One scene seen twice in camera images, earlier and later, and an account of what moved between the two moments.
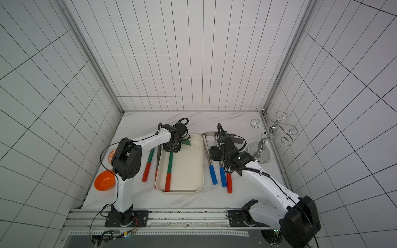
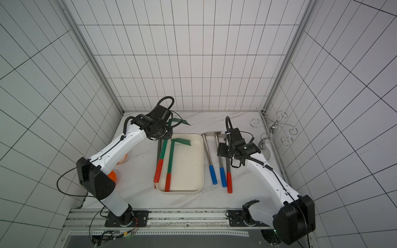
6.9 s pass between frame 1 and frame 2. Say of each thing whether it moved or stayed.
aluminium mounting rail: stayed
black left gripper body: moved
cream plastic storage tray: stayed
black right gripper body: moved
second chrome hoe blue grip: stayed
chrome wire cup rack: stayed
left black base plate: stayed
